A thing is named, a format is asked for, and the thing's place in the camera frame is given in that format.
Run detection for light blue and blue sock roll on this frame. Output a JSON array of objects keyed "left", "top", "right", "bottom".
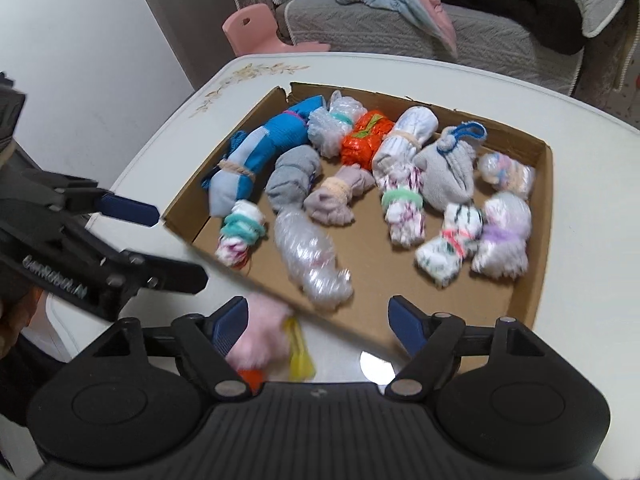
[{"left": 201, "top": 126, "right": 276, "bottom": 217}]

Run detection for fluffy pink blue sock bundle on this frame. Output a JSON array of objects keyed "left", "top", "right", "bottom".
[{"left": 226, "top": 292, "right": 316, "bottom": 382}]

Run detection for white purple sock green scrunchie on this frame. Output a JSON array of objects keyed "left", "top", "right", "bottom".
[{"left": 378, "top": 162, "right": 425, "bottom": 249}]

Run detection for white green patterned sock bundle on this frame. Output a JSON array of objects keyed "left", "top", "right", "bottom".
[{"left": 414, "top": 204, "right": 484, "bottom": 288}]

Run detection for orange plastic bundle yellow tie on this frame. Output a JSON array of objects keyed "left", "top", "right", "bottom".
[{"left": 341, "top": 110, "right": 395, "bottom": 171}]

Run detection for grey sock bundle blue tie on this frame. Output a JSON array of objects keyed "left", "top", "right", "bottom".
[{"left": 412, "top": 122, "right": 487, "bottom": 211}]

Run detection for clear plastic bundle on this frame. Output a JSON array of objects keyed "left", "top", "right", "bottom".
[{"left": 273, "top": 206, "right": 354, "bottom": 311}]

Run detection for bubble lilac sock bundle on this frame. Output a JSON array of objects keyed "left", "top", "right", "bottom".
[{"left": 471, "top": 192, "right": 532, "bottom": 280}]

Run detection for blue sock roll pink band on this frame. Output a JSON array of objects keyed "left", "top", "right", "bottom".
[{"left": 263, "top": 96, "right": 326, "bottom": 162}]

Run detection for grey quilted sofa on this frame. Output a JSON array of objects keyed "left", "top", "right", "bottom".
[{"left": 234, "top": 0, "right": 639, "bottom": 120}]

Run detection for shallow cardboard box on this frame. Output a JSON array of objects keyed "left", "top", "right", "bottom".
[{"left": 164, "top": 82, "right": 553, "bottom": 351}]

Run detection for mauve sock bundle yellow band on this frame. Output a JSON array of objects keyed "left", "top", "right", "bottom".
[{"left": 304, "top": 164, "right": 375, "bottom": 226}]

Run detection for white knit sock roll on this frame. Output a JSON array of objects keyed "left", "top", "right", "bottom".
[{"left": 372, "top": 106, "right": 438, "bottom": 180}]

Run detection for pastel striped socks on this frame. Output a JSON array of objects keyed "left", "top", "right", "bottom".
[{"left": 477, "top": 153, "right": 536, "bottom": 200}]

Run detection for person left hand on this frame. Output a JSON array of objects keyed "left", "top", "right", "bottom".
[{"left": 0, "top": 287, "right": 43, "bottom": 359}]

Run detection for pink child stool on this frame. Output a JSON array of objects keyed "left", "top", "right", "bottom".
[{"left": 222, "top": 3, "right": 331, "bottom": 58}]

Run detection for white sock teal scrunchie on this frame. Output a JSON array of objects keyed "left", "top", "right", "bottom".
[{"left": 215, "top": 200, "right": 267, "bottom": 268}]

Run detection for white fluffy bundle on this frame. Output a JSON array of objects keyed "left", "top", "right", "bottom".
[{"left": 308, "top": 90, "right": 368, "bottom": 159}]

